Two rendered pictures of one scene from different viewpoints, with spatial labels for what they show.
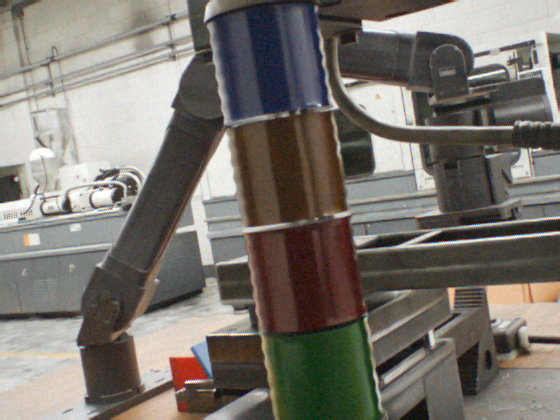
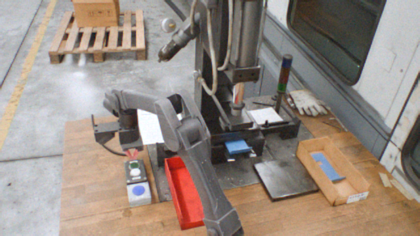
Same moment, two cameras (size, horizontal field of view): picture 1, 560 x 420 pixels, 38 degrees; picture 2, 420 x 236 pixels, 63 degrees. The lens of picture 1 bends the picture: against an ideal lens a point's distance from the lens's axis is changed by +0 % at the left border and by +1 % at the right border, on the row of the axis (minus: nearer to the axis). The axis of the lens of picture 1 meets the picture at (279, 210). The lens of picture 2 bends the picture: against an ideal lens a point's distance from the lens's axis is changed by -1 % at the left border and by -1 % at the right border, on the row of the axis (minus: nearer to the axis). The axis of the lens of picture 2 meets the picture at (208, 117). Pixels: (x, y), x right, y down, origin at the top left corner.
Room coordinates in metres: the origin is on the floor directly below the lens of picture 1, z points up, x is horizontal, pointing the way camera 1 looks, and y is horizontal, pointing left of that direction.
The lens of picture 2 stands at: (1.38, 0.49, 1.76)
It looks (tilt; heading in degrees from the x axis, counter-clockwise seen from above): 36 degrees down; 218
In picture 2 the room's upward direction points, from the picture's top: 3 degrees clockwise
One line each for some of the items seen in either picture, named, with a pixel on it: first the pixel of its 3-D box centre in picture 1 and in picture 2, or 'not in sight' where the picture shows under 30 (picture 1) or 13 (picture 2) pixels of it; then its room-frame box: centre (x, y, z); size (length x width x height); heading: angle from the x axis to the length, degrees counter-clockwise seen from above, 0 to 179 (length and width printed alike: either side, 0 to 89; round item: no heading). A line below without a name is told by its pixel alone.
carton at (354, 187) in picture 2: not in sight; (330, 169); (0.44, 0.31, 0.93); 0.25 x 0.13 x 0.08; 56
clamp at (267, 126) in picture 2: not in sight; (274, 129); (0.40, 0.06, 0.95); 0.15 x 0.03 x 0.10; 146
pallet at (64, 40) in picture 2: not in sight; (102, 33); (-0.87, -2.93, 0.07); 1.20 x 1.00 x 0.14; 50
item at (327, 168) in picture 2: not in sight; (324, 166); (0.42, 0.28, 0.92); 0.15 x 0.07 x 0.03; 55
